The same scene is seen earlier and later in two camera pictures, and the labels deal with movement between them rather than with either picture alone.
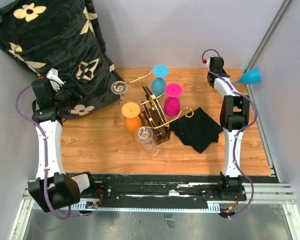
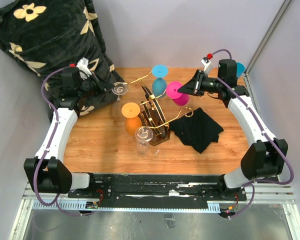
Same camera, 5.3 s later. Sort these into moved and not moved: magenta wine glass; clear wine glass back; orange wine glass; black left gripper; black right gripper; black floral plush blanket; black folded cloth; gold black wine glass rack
Moved: black right gripper; magenta wine glass; black left gripper
Not moved: black folded cloth; gold black wine glass rack; orange wine glass; clear wine glass back; black floral plush blanket
